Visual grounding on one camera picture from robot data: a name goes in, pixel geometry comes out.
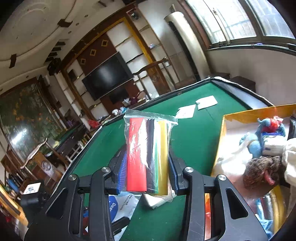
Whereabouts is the pink tissue pack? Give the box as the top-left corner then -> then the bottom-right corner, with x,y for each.
142,194 -> 173,209

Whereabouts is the white paper card right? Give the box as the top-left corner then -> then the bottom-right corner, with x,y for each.
196,95 -> 218,110

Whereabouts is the white paper card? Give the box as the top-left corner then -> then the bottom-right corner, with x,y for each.
175,104 -> 196,119
196,95 -> 218,110

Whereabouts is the white blue printed plastic bag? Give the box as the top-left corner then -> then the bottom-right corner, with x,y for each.
108,193 -> 143,241

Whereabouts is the white standing air conditioner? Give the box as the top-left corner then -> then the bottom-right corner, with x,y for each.
164,11 -> 211,80

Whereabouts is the wooden armchair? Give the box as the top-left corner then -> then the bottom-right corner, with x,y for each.
133,57 -> 174,100

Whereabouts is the zip bag of coloured sheets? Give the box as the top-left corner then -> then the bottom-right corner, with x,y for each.
123,109 -> 178,197

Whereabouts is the blue plush toy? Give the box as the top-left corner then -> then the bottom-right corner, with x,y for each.
239,116 -> 287,158

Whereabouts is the white paper card left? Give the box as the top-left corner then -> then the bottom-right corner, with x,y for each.
175,104 -> 196,119

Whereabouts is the yellow cardboard box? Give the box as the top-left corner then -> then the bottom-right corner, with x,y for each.
212,104 -> 295,240

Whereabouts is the brown knitted plush toy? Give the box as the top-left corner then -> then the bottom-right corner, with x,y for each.
243,156 -> 285,190

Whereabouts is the black wall television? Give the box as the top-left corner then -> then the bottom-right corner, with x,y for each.
82,52 -> 133,100

